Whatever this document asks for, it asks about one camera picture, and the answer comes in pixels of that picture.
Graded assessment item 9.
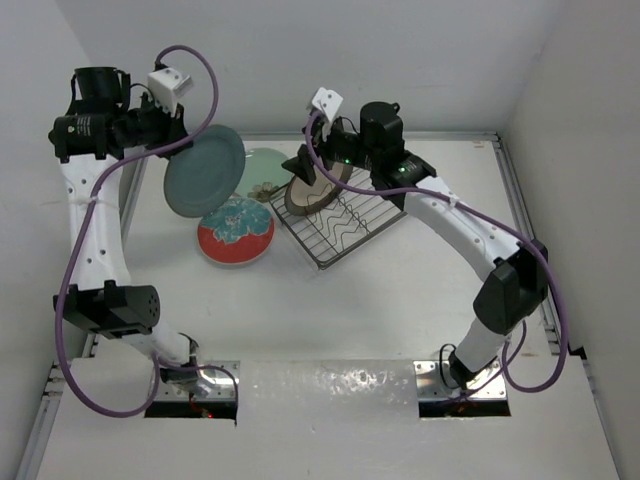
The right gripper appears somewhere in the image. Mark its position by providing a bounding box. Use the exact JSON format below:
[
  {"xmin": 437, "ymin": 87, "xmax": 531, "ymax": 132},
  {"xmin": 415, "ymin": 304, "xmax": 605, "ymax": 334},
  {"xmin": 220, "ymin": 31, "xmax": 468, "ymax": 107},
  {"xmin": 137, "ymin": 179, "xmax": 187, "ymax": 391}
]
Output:
[{"xmin": 283, "ymin": 111, "xmax": 379, "ymax": 184}]

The grey rim cream plate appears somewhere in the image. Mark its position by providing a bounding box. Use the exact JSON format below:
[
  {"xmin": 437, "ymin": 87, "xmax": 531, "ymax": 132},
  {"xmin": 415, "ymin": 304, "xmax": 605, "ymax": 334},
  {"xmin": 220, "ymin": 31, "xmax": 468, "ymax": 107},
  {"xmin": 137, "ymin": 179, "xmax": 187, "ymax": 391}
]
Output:
[{"xmin": 284, "ymin": 167, "xmax": 342, "ymax": 216}]

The dark wire dish rack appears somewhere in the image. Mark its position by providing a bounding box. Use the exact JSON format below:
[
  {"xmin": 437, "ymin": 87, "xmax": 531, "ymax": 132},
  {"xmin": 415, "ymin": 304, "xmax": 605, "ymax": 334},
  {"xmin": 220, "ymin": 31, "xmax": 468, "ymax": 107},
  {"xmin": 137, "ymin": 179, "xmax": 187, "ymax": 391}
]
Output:
[{"xmin": 269, "ymin": 187, "xmax": 406, "ymax": 270}]

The teal blue plate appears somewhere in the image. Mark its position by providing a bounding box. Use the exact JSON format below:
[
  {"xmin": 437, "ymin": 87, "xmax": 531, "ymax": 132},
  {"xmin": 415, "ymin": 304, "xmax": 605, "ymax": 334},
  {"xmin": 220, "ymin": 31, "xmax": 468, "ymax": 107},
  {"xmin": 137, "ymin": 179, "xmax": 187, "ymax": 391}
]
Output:
[{"xmin": 163, "ymin": 125, "xmax": 245, "ymax": 218}]

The red teal floral plate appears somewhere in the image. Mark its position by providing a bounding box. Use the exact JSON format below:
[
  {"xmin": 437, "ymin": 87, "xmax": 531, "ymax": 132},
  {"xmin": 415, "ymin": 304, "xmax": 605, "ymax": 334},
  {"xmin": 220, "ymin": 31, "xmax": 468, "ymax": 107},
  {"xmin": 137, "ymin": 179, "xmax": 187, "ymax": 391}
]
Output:
[{"xmin": 197, "ymin": 197, "xmax": 275, "ymax": 266}]

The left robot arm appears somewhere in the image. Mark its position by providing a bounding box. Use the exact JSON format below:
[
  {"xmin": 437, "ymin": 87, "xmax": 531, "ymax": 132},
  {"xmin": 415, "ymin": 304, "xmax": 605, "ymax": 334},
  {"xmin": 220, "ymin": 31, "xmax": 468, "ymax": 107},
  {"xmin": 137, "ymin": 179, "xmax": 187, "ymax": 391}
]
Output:
[{"xmin": 61, "ymin": 154, "xmax": 190, "ymax": 365}]

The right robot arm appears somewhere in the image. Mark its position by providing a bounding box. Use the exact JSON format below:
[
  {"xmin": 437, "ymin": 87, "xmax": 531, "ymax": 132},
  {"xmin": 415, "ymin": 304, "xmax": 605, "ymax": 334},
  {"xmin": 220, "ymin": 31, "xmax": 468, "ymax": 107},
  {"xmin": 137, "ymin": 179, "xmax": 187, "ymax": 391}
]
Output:
[{"xmin": 282, "ymin": 102, "xmax": 549, "ymax": 389}]

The light green floral plate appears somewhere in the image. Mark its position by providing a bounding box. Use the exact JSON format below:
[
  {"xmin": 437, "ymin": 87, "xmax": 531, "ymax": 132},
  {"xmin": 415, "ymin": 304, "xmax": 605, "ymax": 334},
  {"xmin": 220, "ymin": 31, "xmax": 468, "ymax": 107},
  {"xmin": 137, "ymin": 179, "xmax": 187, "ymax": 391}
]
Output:
[{"xmin": 235, "ymin": 148, "xmax": 292, "ymax": 203}]

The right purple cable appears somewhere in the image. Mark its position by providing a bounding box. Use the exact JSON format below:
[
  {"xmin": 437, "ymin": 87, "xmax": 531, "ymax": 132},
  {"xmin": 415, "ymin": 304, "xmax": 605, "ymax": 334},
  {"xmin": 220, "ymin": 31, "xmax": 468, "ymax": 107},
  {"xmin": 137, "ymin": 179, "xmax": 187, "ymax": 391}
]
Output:
[{"xmin": 305, "ymin": 112, "xmax": 570, "ymax": 401}]

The purple cable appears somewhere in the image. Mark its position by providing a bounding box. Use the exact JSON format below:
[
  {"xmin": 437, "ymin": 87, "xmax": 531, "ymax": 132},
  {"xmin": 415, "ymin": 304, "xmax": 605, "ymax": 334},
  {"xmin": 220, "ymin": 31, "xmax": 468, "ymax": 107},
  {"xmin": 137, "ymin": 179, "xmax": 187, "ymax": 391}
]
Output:
[
  {"xmin": 305, "ymin": 112, "xmax": 570, "ymax": 401},
  {"xmin": 53, "ymin": 45, "xmax": 221, "ymax": 418}
]

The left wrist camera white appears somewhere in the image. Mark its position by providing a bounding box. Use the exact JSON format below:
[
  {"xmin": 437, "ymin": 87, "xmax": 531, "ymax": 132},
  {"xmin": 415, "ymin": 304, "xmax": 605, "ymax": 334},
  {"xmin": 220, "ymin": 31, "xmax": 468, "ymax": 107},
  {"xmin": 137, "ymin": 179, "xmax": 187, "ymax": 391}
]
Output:
[{"xmin": 147, "ymin": 67, "xmax": 194, "ymax": 116}]

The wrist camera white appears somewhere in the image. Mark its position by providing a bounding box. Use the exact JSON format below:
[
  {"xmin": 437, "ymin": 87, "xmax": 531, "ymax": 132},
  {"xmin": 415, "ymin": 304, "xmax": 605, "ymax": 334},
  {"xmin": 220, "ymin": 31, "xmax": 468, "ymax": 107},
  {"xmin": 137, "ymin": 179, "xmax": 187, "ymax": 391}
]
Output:
[
  {"xmin": 147, "ymin": 67, "xmax": 194, "ymax": 116},
  {"xmin": 309, "ymin": 87, "xmax": 344, "ymax": 125}
]

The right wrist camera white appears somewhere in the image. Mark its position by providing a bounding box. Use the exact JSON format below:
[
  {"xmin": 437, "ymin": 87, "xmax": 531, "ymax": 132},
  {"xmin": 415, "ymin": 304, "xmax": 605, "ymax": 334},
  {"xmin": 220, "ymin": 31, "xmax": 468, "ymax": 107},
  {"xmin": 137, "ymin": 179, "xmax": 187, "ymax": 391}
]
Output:
[{"xmin": 309, "ymin": 87, "xmax": 344, "ymax": 125}]

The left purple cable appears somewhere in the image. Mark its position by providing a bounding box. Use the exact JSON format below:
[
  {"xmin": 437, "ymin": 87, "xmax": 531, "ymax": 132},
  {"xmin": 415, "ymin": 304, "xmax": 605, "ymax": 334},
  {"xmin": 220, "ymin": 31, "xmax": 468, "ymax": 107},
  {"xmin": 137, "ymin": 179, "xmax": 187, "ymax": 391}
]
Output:
[{"xmin": 53, "ymin": 45, "xmax": 221, "ymax": 418}]

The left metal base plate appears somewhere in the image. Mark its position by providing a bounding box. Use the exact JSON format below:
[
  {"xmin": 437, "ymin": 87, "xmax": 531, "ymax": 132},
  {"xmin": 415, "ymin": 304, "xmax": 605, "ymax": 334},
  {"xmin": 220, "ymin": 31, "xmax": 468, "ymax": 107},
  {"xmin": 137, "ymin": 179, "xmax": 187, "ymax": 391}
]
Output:
[{"xmin": 158, "ymin": 359, "xmax": 239, "ymax": 401}]

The metal base plate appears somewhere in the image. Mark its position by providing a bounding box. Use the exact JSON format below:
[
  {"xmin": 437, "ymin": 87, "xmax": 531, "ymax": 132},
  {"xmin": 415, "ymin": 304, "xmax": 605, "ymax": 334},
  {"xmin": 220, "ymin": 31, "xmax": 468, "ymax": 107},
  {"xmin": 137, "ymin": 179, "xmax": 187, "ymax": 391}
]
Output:
[
  {"xmin": 414, "ymin": 360, "xmax": 507, "ymax": 402},
  {"xmin": 158, "ymin": 359, "xmax": 239, "ymax": 401}
]

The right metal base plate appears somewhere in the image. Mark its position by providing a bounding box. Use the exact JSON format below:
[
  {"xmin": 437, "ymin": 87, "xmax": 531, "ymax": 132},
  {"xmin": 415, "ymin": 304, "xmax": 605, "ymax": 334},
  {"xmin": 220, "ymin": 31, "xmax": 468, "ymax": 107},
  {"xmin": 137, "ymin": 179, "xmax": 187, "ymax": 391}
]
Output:
[{"xmin": 414, "ymin": 360, "xmax": 507, "ymax": 402}]

